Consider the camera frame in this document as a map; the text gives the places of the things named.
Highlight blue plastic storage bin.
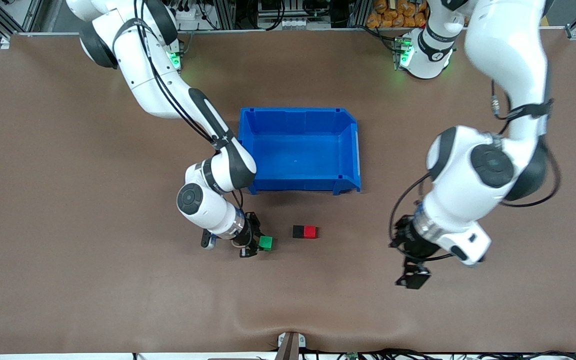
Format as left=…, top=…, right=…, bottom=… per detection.
left=238, top=107, right=362, bottom=196

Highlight white power strip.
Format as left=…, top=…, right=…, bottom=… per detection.
left=174, top=0, right=215, bottom=32

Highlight orange snack bags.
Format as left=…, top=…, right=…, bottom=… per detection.
left=366, top=0, right=428, bottom=29

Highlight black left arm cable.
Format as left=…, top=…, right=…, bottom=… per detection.
left=389, top=80, right=564, bottom=263

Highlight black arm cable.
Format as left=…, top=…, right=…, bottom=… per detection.
left=389, top=80, right=564, bottom=263
left=133, top=0, right=251, bottom=251

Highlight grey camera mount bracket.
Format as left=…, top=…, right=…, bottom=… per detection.
left=276, top=332, right=307, bottom=360

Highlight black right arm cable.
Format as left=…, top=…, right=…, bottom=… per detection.
left=133, top=0, right=251, bottom=251

